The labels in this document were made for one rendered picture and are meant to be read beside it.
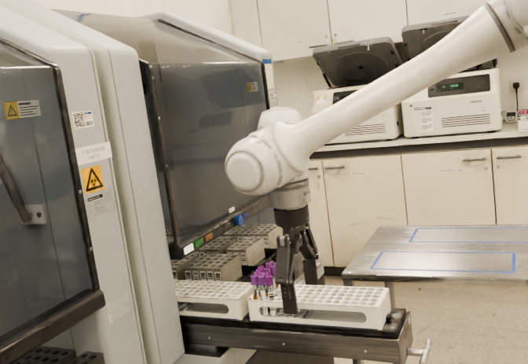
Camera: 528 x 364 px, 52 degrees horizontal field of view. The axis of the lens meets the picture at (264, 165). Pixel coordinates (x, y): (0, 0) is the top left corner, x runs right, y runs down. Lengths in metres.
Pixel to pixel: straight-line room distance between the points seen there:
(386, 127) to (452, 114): 0.39
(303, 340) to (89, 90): 0.66
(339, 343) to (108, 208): 0.54
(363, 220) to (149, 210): 2.53
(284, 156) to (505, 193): 2.58
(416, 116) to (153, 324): 2.49
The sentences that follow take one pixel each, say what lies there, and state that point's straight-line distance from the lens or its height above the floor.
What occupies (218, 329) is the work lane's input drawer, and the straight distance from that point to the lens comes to 1.28.
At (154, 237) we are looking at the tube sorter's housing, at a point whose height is 1.03.
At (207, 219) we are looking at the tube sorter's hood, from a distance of 1.36.
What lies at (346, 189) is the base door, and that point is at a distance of 3.57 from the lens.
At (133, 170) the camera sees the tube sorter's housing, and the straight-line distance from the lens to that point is 1.16.
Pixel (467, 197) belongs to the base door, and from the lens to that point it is 3.44.
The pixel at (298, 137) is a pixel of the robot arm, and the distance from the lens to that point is 0.96.
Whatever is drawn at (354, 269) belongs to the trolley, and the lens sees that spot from 1.48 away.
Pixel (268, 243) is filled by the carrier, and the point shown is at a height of 0.85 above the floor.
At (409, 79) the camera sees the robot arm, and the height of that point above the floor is 1.30.
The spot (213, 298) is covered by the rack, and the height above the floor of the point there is 0.86.
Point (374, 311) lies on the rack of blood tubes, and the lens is 1.14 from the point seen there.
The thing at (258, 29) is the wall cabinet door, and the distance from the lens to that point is 4.01.
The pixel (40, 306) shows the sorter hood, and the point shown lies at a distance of 0.97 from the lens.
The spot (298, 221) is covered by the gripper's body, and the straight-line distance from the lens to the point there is 1.15.
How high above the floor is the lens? 1.32
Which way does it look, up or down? 8 degrees down
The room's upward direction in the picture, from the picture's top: 7 degrees counter-clockwise
